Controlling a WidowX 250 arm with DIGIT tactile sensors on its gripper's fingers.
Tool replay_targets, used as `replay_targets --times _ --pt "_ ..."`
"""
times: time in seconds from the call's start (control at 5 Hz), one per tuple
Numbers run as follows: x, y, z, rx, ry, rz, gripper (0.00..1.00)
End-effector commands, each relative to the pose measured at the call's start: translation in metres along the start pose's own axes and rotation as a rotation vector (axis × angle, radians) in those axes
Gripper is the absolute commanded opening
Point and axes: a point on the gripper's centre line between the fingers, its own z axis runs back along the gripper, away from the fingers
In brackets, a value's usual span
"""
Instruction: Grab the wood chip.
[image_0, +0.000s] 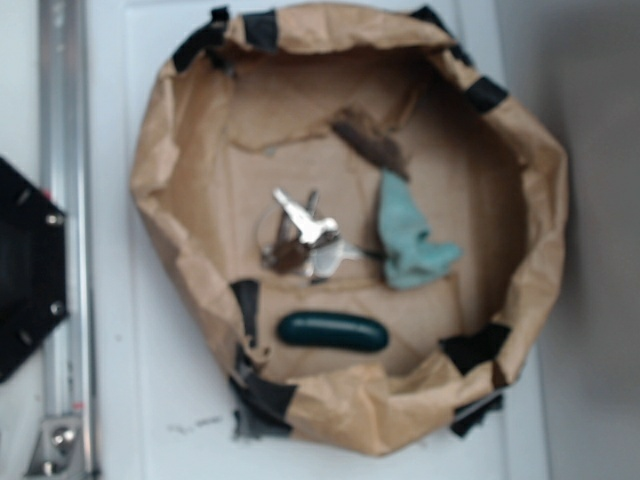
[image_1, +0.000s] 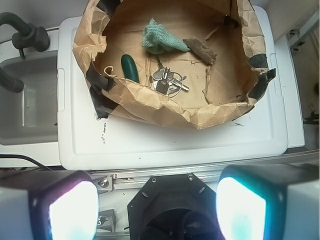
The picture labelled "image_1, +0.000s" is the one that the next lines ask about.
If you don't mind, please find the grey plastic sink basin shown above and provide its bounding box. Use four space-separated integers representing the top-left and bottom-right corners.
0 50 58 146

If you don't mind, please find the black octagonal mount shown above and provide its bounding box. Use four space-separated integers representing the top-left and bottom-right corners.
127 174 224 240

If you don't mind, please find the aluminium extrusion rail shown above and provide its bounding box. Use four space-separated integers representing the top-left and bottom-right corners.
88 149 320 194

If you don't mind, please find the brown paper bag tray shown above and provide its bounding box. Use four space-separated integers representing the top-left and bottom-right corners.
72 0 276 130

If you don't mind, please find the green toy cucumber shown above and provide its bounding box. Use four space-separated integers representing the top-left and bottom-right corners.
121 54 140 83

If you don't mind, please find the brown wood chip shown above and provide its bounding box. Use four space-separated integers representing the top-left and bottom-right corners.
182 36 217 66

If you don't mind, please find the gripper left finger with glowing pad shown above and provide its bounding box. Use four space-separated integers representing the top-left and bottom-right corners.
0 170 99 240

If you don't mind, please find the teal microfiber cloth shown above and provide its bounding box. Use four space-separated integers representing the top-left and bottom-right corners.
141 18 190 55

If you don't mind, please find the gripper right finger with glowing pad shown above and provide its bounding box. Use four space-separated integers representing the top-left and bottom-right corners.
215 163 320 240

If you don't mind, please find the black cable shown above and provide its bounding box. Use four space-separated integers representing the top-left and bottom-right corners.
0 154 55 172

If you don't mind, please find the white plastic bin lid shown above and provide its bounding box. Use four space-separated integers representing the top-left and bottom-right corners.
57 17 289 170

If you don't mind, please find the silver key bunch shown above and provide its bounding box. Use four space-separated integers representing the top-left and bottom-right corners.
149 66 190 98

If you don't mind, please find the metal corner bracket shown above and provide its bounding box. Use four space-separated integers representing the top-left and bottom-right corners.
97 209 116 232

